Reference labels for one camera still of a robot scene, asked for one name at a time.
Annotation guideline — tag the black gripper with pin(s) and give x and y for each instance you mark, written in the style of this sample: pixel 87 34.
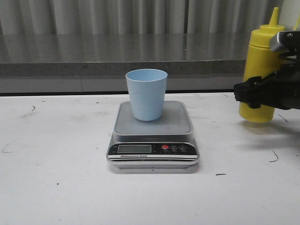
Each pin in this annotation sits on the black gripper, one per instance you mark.
pixel 280 89

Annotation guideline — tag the yellow squeeze bottle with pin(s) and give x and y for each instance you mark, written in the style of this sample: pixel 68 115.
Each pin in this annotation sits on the yellow squeeze bottle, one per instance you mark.
pixel 261 61

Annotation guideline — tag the light blue plastic cup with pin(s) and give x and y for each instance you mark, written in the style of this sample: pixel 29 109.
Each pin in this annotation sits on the light blue plastic cup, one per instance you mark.
pixel 146 88

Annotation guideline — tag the silver digital kitchen scale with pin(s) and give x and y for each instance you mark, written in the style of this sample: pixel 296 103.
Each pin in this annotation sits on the silver digital kitchen scale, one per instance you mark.
pixel 167 142

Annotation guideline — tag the grey stone counter ledge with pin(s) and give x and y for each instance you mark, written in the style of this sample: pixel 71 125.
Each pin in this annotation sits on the grey stone counter ledge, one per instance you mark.
pixel 111 56

